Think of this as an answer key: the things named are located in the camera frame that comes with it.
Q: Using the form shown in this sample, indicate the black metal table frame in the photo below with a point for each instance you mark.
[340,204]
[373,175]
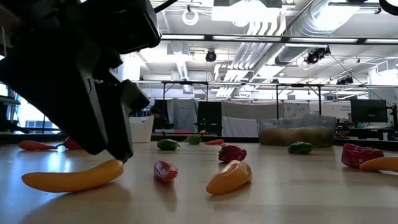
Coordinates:
[186,82]
[298,85]

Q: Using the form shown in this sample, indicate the wide black standing panel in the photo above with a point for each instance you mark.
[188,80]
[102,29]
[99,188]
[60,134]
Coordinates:
[210,118]

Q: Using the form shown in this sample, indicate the cluttered background work desk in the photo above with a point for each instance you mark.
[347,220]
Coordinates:
[342,133]

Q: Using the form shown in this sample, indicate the small green toy pepper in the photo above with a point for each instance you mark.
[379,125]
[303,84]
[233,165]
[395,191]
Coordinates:
[300,147]
[193,139]
[167,144]

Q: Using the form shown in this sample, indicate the narrow black standing panel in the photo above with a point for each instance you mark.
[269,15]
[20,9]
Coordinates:
[161,109]

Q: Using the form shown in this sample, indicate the white plastic basket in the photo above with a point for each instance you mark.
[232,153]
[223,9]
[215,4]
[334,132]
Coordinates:
[141,130]

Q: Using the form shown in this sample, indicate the long ceiling light strip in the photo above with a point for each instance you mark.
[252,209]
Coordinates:
[183,37]

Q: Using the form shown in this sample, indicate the long orange toy chili pepper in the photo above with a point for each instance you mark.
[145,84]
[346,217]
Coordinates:
[71,179]

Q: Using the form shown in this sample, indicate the grey fabric curtain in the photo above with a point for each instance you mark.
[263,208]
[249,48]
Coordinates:
[183,113]

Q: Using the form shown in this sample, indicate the dark grey desk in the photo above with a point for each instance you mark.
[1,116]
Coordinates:
[9,100]

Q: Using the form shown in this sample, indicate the person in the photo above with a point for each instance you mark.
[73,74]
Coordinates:
[157,119]

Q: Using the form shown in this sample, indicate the small black ceiling lights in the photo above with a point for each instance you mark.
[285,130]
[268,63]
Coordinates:
[345,81]

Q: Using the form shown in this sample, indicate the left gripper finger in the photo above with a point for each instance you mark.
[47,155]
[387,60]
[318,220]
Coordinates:
[116,130]
[62,102]

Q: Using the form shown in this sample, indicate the round black ceiling spotlight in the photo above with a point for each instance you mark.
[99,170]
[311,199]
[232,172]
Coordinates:
[211,56]

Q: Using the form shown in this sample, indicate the white fabric partition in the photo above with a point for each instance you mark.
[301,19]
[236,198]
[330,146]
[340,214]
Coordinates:
[239,126]

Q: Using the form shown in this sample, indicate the silver ventilation duct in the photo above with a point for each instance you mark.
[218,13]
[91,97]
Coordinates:
[314,21]

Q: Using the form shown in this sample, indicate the black background monitor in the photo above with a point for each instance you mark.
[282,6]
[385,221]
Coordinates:
[368,110]

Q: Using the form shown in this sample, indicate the clear grey plastic basket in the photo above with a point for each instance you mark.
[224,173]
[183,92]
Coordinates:
[270,123]

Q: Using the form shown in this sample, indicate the large bright window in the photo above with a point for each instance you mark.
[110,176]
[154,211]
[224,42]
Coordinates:
[34,119]

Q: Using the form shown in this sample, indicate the small red toy pepper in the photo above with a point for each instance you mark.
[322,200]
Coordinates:
[231,153]
[73,144]
[357,154]

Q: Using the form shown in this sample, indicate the black ceiling camera cluster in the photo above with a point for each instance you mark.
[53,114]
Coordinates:
[315,56]

